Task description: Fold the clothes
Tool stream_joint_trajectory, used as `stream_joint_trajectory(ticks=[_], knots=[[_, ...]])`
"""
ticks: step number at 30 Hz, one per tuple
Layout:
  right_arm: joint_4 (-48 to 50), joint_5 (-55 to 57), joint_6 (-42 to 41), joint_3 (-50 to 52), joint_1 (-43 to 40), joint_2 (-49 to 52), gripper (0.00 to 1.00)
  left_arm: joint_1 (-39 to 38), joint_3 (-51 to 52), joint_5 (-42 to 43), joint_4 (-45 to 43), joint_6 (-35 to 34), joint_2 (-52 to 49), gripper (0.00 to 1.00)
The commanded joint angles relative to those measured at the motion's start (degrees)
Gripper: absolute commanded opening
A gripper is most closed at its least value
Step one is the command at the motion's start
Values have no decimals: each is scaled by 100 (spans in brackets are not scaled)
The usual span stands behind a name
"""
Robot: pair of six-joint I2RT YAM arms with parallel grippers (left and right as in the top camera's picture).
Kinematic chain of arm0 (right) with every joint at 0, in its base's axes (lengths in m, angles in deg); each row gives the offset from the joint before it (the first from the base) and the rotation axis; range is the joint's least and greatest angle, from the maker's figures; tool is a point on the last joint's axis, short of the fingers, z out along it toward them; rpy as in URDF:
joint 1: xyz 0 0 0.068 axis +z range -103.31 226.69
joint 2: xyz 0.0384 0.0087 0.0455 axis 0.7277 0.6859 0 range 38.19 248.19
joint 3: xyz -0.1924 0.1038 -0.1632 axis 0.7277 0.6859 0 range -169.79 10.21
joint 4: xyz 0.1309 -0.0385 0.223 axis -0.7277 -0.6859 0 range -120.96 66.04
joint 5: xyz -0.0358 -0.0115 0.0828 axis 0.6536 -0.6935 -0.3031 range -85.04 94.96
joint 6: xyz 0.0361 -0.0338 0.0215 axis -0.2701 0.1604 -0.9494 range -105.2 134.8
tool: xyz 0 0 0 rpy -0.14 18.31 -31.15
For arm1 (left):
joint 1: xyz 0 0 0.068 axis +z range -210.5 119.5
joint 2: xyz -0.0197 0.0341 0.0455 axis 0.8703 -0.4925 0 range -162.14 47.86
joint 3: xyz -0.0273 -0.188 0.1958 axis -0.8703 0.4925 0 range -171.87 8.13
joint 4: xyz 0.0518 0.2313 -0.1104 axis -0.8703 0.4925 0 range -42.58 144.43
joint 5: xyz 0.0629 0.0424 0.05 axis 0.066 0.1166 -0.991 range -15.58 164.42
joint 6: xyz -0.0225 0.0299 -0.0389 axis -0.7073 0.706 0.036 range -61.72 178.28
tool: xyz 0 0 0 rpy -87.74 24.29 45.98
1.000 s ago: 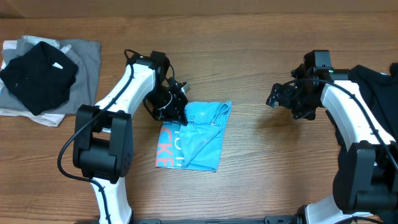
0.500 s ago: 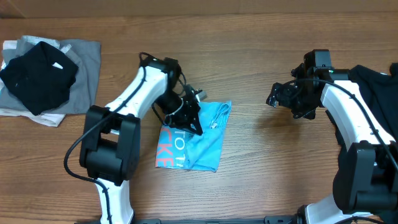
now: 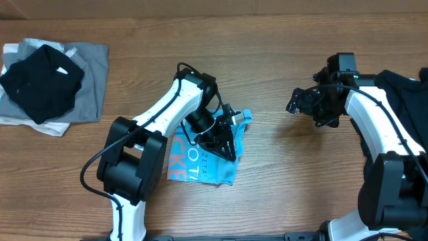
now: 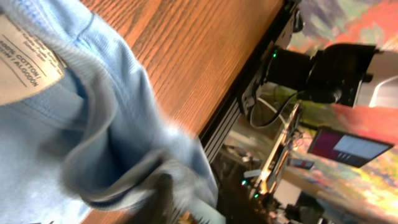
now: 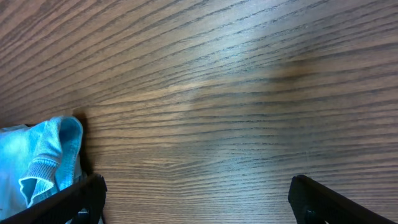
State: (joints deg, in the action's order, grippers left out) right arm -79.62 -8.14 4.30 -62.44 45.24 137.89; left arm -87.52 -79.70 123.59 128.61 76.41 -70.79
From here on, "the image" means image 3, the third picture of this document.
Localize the light blue printed t-shirt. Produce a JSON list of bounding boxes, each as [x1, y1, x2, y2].
[[167, 123, 239, 185]]

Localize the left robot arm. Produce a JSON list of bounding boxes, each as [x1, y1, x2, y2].
[[96, 63, 245, 240]]

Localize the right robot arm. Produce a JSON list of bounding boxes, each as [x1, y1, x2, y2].
[[284, 53, 427, 240]]

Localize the black t-shirt under blue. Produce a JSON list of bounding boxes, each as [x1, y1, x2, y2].
[[345, 70, 427, 231]]

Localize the folded grey shirt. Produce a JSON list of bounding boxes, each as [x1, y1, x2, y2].
[[3, 38, 108, 123]]

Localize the folded black shirt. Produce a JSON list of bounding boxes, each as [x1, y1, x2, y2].
[[1, 45, 84, 125]]

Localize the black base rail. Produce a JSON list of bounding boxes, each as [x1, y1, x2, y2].
[[144, 231, 328, 241]]

